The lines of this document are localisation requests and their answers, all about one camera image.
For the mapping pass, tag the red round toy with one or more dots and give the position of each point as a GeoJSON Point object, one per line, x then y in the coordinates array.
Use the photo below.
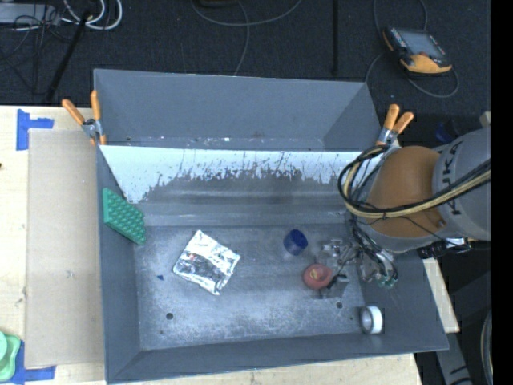
{"type": "Point", "coordinates": [314, 277]}

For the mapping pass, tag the blue cup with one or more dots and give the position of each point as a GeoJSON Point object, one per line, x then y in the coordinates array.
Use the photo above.
{"type": "Point", "coordinates": [295, 242]}

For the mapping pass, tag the white tape roll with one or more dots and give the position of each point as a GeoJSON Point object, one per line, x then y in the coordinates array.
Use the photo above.
{"type": "Point", "coordinates": [372, 319]}

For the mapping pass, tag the silver foil packet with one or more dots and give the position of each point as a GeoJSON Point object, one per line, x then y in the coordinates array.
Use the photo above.
{"type": "Point", "coordinates": [206, 262]}

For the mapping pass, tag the green studded flat block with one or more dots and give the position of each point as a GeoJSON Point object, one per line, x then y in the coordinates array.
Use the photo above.
{"type": "Point", "coordinates": [123, 216]}

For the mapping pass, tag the grey metal bin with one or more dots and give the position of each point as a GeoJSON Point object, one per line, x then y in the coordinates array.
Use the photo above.
{"type": "Point", "coordinates": [256, 327]}

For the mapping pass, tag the pale wood flat board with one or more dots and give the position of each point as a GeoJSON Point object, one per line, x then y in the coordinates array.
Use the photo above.
{"type": "Point", "coordinates": [60, 247]}

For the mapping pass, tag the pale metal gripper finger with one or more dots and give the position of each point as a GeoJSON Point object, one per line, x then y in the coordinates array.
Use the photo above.
{"type": "Point", "coordinates": [340, 284]}
{"type": "Point", "coordinates": [336, 252]}

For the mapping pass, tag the black cylinder on white bracket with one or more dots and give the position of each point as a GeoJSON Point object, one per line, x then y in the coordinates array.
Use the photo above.
{"type": "Point", "coordinates": [439, 249]}

